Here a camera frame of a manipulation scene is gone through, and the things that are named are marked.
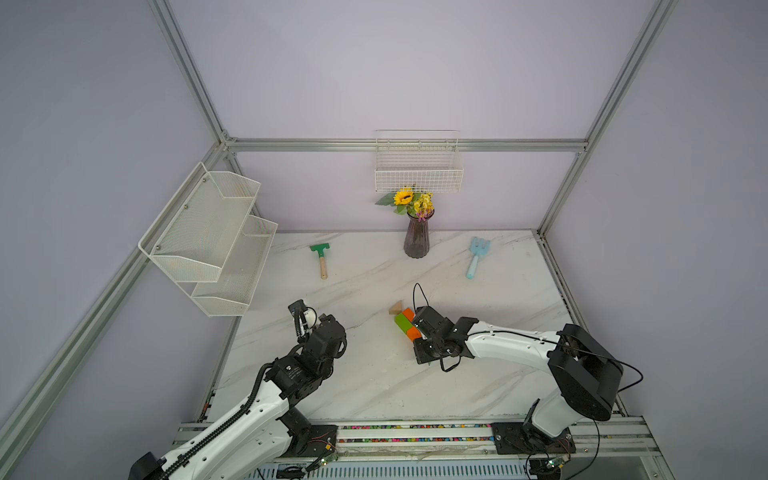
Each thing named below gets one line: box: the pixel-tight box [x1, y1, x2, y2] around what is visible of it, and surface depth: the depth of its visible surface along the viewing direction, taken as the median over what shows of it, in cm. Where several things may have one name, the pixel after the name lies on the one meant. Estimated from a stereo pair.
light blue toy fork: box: [466, 236, 491, 279], surface depth 116 cm
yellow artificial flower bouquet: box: [375, 187, 435, 222], surface depth 97 cm
